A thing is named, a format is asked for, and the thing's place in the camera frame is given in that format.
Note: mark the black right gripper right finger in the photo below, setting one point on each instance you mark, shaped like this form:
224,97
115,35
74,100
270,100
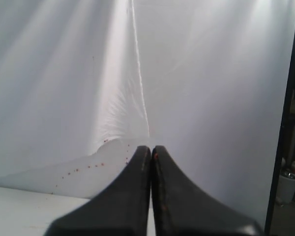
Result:
181,208

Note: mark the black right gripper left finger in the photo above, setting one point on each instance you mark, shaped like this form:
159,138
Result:
119,210

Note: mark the white plastic bucket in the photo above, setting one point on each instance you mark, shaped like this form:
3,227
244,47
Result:
286,188

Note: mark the white backdrop cloth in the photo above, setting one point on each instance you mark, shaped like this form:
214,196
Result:
84,82

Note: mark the black vertical frame pole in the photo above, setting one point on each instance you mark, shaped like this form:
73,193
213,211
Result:
279,151

